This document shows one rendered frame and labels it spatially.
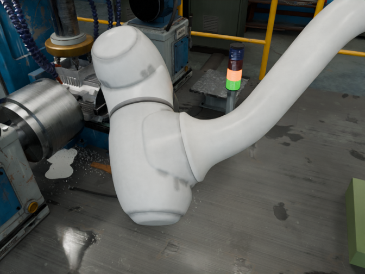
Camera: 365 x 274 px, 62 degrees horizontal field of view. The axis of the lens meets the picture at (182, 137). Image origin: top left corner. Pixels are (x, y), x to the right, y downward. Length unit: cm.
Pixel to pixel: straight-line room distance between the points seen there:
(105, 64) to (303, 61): 27
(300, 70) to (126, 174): 27
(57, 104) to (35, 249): 47
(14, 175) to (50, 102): 26
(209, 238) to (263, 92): 69
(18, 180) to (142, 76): 68
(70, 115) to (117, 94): 68
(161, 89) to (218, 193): 76
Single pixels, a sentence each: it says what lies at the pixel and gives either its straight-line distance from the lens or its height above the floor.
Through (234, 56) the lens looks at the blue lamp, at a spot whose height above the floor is 118.
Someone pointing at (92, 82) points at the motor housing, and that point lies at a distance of 126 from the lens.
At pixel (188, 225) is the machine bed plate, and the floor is 80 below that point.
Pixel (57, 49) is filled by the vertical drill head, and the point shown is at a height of 124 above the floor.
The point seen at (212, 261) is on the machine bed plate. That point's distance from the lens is 100.
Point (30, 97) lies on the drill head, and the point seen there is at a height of 116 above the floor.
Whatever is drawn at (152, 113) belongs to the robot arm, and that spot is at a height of 143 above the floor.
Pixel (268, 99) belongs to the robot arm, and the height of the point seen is 145.
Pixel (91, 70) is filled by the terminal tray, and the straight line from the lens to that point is 132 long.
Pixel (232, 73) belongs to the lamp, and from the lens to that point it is 129.
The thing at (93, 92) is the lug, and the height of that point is 108.
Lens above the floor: 165
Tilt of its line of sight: 37 degrees down
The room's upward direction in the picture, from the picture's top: straight up
